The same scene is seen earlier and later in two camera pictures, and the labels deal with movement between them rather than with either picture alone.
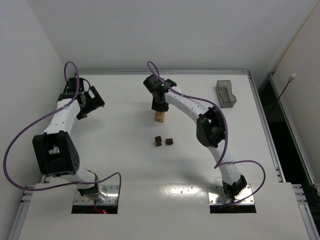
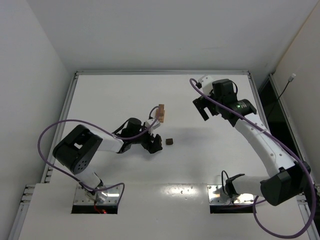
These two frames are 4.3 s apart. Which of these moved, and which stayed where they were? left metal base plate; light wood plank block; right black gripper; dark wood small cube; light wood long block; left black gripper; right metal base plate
Moved: left black gripper; light wood long block; right black gripper
Stayed: right metal base plate; dark wood small cube; left metal base plate; light wood plank block
